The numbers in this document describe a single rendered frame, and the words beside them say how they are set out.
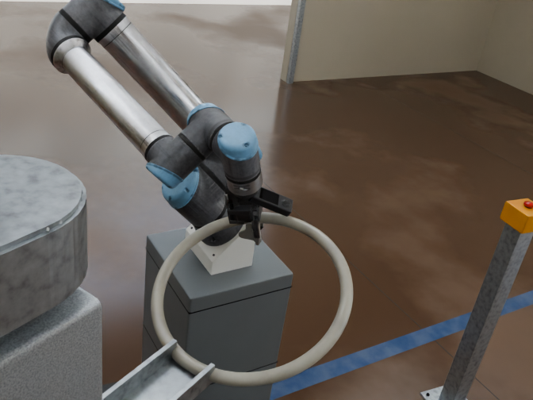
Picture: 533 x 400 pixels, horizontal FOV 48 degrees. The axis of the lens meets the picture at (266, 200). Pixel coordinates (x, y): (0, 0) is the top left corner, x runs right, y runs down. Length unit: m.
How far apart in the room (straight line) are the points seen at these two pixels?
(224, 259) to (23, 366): 1.32
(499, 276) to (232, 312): 1.11
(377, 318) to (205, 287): 1.59
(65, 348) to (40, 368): 0.04
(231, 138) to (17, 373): 0.78
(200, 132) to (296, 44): 5.24
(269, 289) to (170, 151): 0.80
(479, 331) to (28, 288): 2.24
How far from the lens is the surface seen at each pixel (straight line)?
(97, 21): 1.84
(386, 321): 3.42
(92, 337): 0.88
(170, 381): 1.38
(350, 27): 7.13
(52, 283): 0.77
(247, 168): 1.42
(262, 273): 2.11
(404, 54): 7.81
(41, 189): 0.80
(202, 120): 1.49
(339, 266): 1.48
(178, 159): 1.47
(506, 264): 2.57
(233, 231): 2.02
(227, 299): 2.04
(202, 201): 1.92
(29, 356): 0.81
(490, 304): 2.67
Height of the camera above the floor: 2.09
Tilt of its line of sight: 29 degrees down
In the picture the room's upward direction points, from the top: 9 degrees clockwise
